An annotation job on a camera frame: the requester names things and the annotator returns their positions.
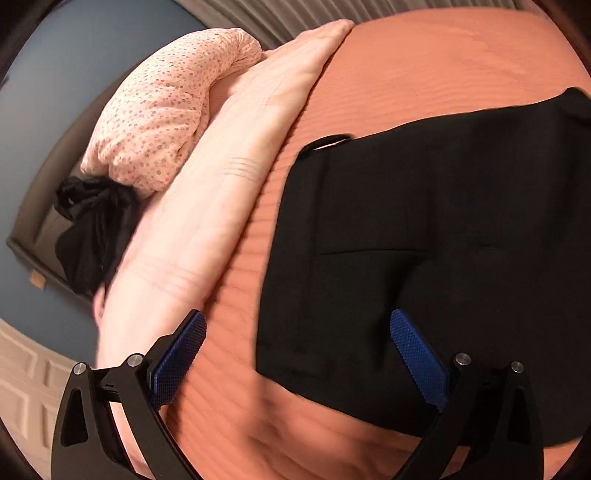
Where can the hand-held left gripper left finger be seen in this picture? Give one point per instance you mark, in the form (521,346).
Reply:
(182,344)

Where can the orange quilted bed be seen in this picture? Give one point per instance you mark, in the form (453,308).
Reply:
(415,74)

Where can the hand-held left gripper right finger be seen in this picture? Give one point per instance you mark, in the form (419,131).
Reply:
(415,350)

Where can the floral pink pillow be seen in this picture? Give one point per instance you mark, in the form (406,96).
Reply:
(161,110)

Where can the black crumpled cloth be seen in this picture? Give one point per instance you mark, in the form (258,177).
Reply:
(97,230)

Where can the pink folded blanket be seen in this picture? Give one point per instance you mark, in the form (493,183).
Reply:
(221,194)

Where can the grey padded headboard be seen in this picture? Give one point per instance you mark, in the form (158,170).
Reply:
(39,221)

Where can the white panelled door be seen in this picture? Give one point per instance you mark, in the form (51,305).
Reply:
(27,374)

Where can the grey pleated curtain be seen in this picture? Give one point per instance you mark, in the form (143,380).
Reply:
(286,18)

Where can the beige wall switch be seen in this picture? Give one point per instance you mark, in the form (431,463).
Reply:
(37,278)

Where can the black pants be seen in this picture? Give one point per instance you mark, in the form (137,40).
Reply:
(438,221)

